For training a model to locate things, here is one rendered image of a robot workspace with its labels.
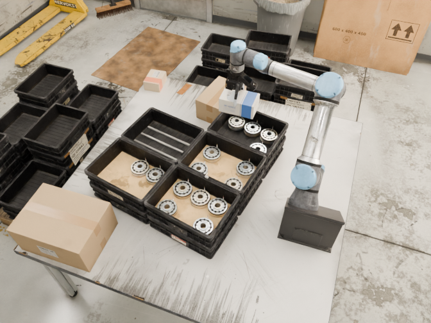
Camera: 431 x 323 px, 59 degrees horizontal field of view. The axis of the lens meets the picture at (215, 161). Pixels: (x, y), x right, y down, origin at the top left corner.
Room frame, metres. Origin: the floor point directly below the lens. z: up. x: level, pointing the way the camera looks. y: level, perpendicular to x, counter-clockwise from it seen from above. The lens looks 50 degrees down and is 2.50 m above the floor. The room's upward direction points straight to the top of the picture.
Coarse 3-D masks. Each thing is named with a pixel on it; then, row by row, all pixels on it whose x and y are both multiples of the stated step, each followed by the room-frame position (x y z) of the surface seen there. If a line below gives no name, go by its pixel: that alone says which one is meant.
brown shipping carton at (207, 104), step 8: (216, 80) 2.14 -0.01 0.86; (224, 80) 2.14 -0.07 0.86; (208, 88) 2.05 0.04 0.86; (216, 88) 2.05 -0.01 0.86; (200, 96) 1.97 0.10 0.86; (208, 96) 1.97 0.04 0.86; (216, 96) 1.97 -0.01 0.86; (200, 104) 1.92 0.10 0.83; (208, 104) 1.89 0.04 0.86; (216, 104) 1.88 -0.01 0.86; (200, 112) 1.92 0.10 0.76; (208, 112) 1.88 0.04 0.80; (216, 112) 1.85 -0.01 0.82; (208, 120) 1.88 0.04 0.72
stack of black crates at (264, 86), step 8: (248, 72) 2.82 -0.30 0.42; (256, 72) 2.79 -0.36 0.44; (256, 80) 2.76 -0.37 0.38; (264, 80) 2.76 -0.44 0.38; (272, 80) 2.74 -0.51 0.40; (248, 88) 2.52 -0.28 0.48; (256, 88) 2.65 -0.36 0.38; (264, 88) 2.65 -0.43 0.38; (272, 88) 2.65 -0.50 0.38; (264, 96) 2.49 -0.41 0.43; (272, 96) 2.49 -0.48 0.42
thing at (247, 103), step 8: (224, 88) 1.71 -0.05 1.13; (224, 96) 1.64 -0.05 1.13; (240, 96) 1.64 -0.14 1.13; (248, 96) 1.64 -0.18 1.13; (256, 96) 1.64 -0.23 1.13; (224, 104) 1.61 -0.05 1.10; (232, 104) 1.59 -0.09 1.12; (240, 104) 1.58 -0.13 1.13; (248, 104) 1.57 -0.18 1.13; (256, 104) 1.60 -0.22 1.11; (224, 112) 1.61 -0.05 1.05; (232, 112) 1.59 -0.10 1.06; (240, 112) 1.57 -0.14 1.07; (248, 112) 1.56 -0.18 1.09
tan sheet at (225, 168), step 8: (200, 152) 1.50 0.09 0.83; (200, 160) 1.43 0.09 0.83; (224, 160) 1.43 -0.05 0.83; (232, 160) 1.43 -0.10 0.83; (240, 160) 1.43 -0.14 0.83; (208, 168) 1.38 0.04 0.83; (216, 168) 1.38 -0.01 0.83; (224, 168) 1.38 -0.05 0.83; (232, 168) 1.38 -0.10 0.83; (216, 176) 1.32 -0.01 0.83; (224, 176) 1.32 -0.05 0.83; (232, 176) 1.32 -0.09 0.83
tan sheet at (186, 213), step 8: (168, 192) 1.21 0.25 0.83; (160, 200) 1.16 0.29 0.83; (176, 200) 1.16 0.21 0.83; (184, 200) 1.16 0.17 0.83; (168, 208) 1.10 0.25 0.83; (184, 208) 1.10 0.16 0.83; (192, 208) 1.10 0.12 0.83; (176, 216) 1.06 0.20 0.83; (184, 216) 1.06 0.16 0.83; (192, 216) 1.06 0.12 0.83; (200, 216) 1.06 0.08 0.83; (208, 216) 1.06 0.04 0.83; (192, 224) 1.01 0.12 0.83; (216, 224) 1.01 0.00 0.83
